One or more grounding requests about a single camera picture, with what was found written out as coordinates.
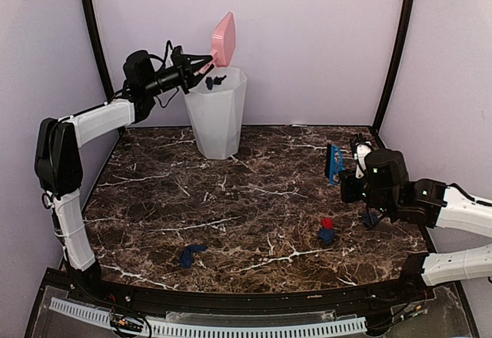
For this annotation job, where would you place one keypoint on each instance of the small dark blue scrap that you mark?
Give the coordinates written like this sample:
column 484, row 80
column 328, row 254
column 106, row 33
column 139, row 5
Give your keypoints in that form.
column 212, row 82

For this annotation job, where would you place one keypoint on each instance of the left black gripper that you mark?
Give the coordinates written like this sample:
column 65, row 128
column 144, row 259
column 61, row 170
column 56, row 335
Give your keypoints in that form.
column 187, row 72

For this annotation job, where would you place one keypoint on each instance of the right black frame post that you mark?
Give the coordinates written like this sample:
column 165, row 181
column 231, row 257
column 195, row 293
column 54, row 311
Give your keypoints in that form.
column 393, row 67

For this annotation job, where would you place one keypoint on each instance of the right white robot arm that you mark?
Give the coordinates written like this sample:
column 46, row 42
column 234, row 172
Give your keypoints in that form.
column 450, row 210

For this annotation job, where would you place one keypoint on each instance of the left black frame post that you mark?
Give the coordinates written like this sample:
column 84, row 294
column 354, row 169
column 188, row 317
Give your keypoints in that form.
column 97, row 48

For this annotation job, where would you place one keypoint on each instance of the dark blue scrap far right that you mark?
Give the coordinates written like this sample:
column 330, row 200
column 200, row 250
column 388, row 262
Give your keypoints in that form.
column 370, row 220

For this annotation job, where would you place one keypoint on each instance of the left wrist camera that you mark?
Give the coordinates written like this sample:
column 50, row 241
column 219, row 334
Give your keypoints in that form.
column 169, row 52

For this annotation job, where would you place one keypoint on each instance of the dark blue scrap centre right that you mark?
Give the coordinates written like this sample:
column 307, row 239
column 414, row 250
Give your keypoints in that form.
column 326, row 235

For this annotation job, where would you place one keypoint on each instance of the pink plastic dustpan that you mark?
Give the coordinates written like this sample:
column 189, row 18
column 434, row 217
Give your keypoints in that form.
column 223, row 43

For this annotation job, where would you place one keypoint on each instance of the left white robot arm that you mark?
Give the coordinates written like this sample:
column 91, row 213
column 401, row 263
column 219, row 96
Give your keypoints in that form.
column 57, row 160

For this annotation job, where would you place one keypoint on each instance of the black front table rail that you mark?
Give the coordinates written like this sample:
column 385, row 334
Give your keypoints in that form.
column 362, row 299

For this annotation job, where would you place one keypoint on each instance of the blue hand brush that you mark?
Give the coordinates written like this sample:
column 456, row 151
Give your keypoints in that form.
column 334, row 164

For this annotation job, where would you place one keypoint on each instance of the black frame post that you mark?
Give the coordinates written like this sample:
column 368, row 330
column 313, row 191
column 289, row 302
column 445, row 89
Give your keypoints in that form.
column 97, row 48
column 393, row 67

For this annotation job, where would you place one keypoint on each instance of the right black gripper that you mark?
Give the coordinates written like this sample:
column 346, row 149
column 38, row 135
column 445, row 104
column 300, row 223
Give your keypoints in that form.
column 348, row 194

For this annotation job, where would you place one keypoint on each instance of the white slotted cable duct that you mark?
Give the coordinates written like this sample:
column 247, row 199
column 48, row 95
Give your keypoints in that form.
column 203, row 325

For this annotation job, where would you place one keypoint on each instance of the long dark blue scrap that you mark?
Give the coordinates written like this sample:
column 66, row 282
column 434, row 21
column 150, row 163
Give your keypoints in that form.
column 186, row 258

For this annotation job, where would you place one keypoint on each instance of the translucent white waste bin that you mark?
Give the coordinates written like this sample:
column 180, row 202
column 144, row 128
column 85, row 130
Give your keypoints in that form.
column 216, row 116

